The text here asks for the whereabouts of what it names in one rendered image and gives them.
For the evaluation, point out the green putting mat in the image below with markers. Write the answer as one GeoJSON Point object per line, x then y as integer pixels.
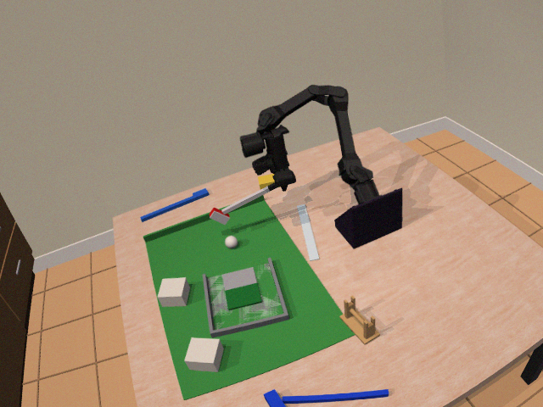
{"type": "Point", "coordinates": [313, 324]}

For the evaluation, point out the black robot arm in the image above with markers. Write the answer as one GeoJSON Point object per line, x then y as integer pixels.
{"type": "Point", "coordinates": [350, 167]}

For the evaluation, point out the yellow rectangular block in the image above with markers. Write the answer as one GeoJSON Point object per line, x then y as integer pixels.
{"type": "Point", "coordinates": [265, 181]}

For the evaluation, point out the white cube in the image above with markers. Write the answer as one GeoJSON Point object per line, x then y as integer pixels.
{"type": "Point", "coordinates": [204, 354]}
{"type": "Point", "coordinates": [174, 292]}

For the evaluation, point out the white golf ball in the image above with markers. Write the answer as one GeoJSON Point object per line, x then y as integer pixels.
{"type": "Point", "coordinates": [231, 242]}

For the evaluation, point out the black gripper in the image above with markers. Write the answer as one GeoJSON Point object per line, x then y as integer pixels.
{"type": "Point", "coordinates": [283, 176]}

